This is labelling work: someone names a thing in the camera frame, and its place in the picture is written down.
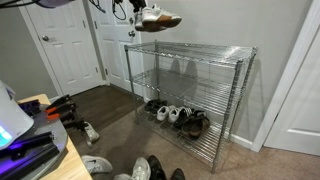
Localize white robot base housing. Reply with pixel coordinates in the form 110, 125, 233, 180
0, 80, 34, 150

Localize white panel door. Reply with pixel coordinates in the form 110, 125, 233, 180
89, 0, 143, 91
26, 0, 102, 95

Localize black striped sneaker on rack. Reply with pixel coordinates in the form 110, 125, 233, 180
173, 107, 194, 129

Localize wooden table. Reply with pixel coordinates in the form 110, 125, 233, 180
17, 93, 94, 180

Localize orange black clamps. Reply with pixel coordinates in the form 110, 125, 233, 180
45, 94, 88, 131

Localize black hanging cables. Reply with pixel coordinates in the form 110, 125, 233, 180
87, 0, 128, 21

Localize black shoes on rack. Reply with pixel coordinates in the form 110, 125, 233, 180
144, 99, 168, 114

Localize white sneaker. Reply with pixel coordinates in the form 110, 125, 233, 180
134, 11, 165, 32
85, 122, 99, 142
168, 107, 182, 123
157, 105, 175, 122
142, 4, 182, 32

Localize chrome wire shoe rack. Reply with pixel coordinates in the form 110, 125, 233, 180
125, 41, 257, 171

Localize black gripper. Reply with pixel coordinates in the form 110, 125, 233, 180
129, 0, 147, 13

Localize dark shoe on floor right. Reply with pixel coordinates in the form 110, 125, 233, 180
170, 168, 185, 180

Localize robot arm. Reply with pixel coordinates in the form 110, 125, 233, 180
0, 0, 147, 12

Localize dark brown sandals on rack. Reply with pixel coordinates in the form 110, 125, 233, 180
181, 110, 211, 140

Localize grey sneaker on floor left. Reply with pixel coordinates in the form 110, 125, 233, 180
81, 155, 113, 174

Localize grey sneaker on floor middle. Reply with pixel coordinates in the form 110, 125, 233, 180
113, 157, 151, 180

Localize white panel door middle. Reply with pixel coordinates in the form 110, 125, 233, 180
89, 0, 143, 91

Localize black shoe on floor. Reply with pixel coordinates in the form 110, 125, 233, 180
148, 155, 167, 180

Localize grey round base plate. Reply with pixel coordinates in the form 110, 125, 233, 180
0, 105, 68, 180

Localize white sneaker front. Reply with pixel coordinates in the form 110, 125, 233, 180
142, 4, 182, 32

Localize white door right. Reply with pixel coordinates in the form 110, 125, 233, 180
264, 31, 320, 156

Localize grey sneaker on floor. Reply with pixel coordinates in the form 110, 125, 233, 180
81, 155, 113, 174
113, 157, 151, 180

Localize white panel door left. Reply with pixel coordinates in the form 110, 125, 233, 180
26, 0, 102, 95

